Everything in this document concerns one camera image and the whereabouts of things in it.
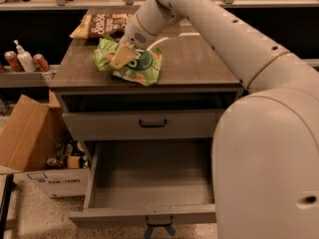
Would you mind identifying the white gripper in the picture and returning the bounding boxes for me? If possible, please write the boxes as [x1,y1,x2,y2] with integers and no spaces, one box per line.
[110,0,182,70]

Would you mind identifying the green rice chip bag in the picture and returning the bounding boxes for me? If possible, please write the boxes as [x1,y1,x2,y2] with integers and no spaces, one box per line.
[93,36,162,87]

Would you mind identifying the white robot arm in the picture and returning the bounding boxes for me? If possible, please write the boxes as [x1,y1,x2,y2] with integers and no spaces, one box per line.
[123,0,319,239]

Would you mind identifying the brown yellow chip bag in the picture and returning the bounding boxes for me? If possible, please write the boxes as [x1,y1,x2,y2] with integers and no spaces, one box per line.
[70,14,133,39]

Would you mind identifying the grey drawer cabinet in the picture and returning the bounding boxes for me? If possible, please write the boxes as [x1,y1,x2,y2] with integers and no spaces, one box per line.
[51,21,243,227]

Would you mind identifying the closed top drawer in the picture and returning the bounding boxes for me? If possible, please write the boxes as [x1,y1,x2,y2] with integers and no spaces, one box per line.
[63,110,222,140]

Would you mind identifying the open middle drawer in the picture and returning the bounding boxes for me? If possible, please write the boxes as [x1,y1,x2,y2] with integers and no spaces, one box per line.
[70,138,215,227]

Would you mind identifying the red soda can right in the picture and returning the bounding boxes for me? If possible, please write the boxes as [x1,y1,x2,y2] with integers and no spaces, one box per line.
[33,54,50,72]

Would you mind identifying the red soda can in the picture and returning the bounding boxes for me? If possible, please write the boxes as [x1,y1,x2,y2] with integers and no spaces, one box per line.
[4,51,23,72]
[33,54,50,72]

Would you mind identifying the white pump bottle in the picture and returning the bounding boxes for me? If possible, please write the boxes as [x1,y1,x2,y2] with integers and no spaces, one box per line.
[14,40,37,73]

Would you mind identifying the red soda can left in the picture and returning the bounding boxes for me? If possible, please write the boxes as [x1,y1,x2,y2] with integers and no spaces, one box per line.
[4,51,23,72]

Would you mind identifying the cardboard box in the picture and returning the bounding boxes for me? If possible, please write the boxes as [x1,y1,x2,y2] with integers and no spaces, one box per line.
[0,95,89,198]

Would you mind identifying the black stand left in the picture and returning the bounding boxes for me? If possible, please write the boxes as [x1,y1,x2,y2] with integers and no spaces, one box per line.
[0,174,15,239]

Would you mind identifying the blue drawer pull strap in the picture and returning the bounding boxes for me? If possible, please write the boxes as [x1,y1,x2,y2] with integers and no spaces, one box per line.
[144,224,176,239]

